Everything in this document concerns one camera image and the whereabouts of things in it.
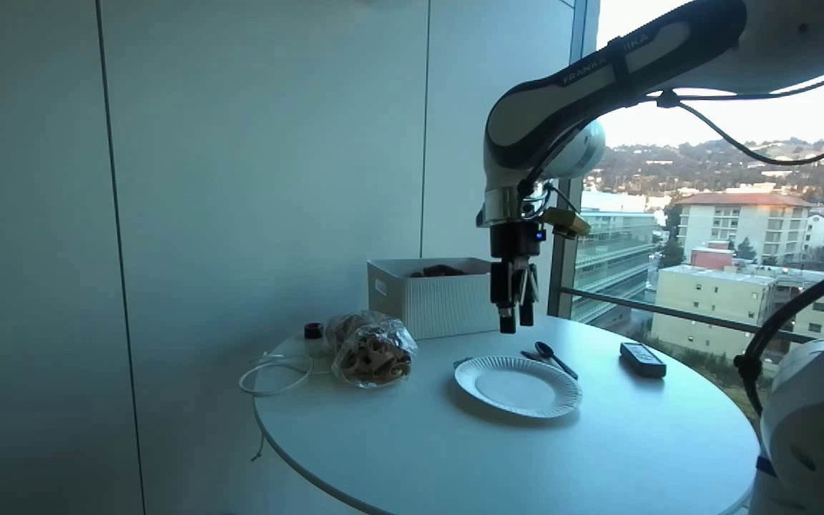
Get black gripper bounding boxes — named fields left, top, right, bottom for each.
left=488, top=221, right=551, bottom=339

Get black plastic spoon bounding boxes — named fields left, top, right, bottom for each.
left=536, top=340, right=581, bottom=384

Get clear bag of rubber bands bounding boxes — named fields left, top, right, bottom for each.
left=323, top=309, right=420, bottom=393

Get white paper plate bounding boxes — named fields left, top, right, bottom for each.
left=452, top=354, right=585, bottom=423

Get white storage bin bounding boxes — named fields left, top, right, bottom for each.
left=367, top=254, right=511, bottom=344

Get dark items in bin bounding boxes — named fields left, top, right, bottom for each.
left=409, top=263, right=472, bottom=280

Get window railing bar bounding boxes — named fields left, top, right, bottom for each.
left=565, top=283, right=815, bottom=344

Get black rectangular box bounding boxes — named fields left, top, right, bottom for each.
left=618, top=340, right=669, bottom=380

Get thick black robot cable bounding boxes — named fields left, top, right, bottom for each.
left=732, top=251, right=824, bottom=417

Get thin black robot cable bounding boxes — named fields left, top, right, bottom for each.
left=655, top=54, right=824, bottom=171

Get coiled white cable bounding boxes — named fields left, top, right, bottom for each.
left=234, top=347, right=315, bottom=401

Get window frame post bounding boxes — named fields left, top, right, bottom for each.
left=546, top=0, right=604, bottom=323

